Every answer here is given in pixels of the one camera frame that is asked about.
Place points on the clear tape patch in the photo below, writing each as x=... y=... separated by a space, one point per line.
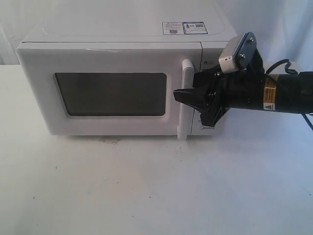
x=109 y=140

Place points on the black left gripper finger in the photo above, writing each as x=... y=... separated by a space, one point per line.
x=201 y=97

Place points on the white microwave door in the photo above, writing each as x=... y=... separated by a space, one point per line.
x=111 y=89

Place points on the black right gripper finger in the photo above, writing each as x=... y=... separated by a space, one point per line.
x=206 y=76

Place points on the white microwave oven body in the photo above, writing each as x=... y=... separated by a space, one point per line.
x=127 y=30

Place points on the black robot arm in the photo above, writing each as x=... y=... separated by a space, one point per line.
x=278 y=89

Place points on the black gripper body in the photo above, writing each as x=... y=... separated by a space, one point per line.
x=243 y=89

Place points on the blue white warning sticker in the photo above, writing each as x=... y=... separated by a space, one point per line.
x=184 y=28

